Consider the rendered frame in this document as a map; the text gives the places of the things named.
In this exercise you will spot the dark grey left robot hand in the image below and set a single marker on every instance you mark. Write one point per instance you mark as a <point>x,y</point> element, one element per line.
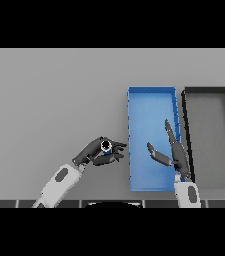
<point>90,152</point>

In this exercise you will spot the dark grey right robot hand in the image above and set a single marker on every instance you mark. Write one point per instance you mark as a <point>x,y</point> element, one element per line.
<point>179,156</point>

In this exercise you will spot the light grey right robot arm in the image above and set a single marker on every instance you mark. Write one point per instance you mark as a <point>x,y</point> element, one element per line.
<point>187,194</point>

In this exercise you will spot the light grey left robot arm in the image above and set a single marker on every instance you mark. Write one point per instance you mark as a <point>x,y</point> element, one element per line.
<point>58,185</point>

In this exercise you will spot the blue bin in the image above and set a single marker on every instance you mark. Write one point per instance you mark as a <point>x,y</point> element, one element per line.
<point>150,133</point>

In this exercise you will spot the dark grey bin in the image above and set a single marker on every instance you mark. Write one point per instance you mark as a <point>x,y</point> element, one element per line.
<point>210,133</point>

